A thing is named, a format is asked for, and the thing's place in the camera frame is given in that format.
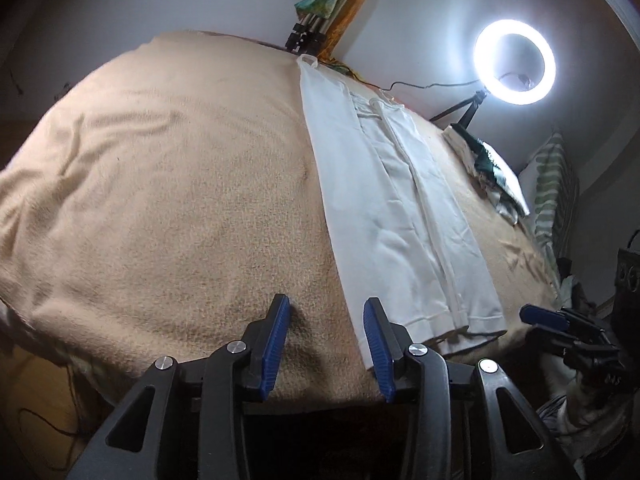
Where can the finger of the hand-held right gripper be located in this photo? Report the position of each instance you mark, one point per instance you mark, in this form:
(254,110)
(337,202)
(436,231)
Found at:
(539,316)
(560,341)

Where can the person's right forearm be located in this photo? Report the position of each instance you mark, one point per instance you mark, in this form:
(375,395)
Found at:
(592,415)

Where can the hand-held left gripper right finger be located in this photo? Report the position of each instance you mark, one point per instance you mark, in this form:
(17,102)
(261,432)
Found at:
(378,352)

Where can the white pants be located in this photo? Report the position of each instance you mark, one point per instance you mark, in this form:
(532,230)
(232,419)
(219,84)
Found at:
(400,220)

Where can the pile of folded clothes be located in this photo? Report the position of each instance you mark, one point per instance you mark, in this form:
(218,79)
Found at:
(487,170)

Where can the black box device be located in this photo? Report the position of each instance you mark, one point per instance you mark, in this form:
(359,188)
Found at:
(629,270)

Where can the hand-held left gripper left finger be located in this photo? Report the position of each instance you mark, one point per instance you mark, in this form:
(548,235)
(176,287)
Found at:
(274,347)

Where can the black folded tripod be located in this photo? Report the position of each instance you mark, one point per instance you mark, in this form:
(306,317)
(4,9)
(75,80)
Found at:
(305,35)

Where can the beige blanket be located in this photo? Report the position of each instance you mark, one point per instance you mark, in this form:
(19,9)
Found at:
(175,210)

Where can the green striped pillow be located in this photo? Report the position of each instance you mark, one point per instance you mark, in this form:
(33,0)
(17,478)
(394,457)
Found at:
(552,195)

